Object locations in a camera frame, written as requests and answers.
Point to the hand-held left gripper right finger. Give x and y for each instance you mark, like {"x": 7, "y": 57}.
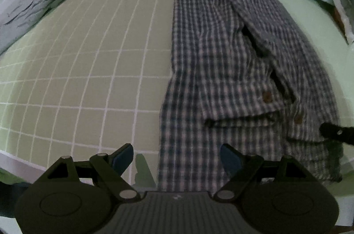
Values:
{"x": 231, "y": 159}

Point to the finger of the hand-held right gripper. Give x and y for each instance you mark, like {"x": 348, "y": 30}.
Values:
{"x": 336, "y": 133}

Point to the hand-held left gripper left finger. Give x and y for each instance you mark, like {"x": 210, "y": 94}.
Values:
{"x": 123, "y": 158}

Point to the blue plaid shirt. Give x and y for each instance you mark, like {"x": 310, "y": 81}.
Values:
{"x": 210, "y": 57}

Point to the green grid bed sheet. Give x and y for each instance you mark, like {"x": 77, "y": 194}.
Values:
{"x": 83, "y": 57}

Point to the white and brown object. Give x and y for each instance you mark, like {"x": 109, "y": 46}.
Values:
{"x": 344, "y": 18}

